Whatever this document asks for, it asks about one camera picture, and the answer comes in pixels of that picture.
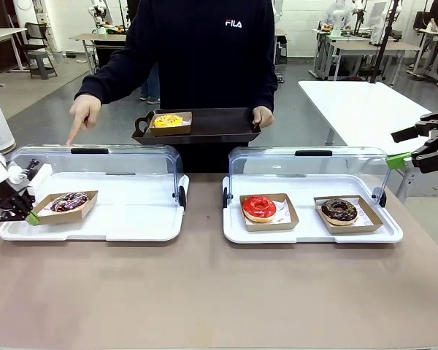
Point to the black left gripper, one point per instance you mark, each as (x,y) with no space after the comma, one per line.
(1,202)

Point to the chocolate donut with colourful sprinkles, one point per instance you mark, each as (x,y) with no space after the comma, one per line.
(60,206)

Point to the sprinkled chocolate donut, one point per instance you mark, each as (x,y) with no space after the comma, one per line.
(62,218)

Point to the yellow frosted donut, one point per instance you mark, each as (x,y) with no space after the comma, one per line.
(168,131)

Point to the yellow glazed sprinkle donut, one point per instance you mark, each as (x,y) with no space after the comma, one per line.
(164,121)

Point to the black serving tray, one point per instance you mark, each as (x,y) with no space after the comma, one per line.
(219,125)

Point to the person's left forearm navy sleeve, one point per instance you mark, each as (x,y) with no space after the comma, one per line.
(264,87)

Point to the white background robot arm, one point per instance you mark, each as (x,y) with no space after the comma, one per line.
(98,18)

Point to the person's right forearm navy sleeve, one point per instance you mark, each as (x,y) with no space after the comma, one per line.
(106,80)

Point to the chocolate frosted donut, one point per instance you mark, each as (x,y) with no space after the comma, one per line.
(368,224)

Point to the brown chocolate glazed donut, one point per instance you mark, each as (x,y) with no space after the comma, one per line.
(330,213)

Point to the background person in light shirt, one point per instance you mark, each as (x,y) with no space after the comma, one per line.
(332,14)

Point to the background person in jeans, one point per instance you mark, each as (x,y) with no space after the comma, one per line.
(151,85)

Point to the red frosted donut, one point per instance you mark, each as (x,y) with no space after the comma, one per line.
(273,226)

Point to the red glazed donut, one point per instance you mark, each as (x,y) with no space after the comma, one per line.
(252,209)

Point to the person in navy sweatshirt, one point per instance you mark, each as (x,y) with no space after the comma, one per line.
(204,65)

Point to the person's right hand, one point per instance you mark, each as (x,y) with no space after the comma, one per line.
(85,111)

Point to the person's left hand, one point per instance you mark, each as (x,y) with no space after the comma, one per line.
(265,117)

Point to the white side table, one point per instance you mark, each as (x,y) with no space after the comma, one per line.
(357,105)

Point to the white background desk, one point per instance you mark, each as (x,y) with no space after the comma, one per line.
(436,34)

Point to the black tripod pole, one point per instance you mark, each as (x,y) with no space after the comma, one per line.
(385,40)

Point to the clear dome lid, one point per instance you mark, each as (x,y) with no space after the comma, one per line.
(113,160)
(314,164)

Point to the beige top background table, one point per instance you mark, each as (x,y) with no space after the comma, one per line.
(368,46)

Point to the white display tray base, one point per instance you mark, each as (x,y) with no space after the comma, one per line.
(306,233)
(131,218)

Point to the white background robot arms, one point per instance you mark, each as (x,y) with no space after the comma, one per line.
(377,18)

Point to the grey chair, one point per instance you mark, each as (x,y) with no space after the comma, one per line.
(40,54)

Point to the wooden top background table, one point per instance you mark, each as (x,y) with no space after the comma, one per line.
(95,37)

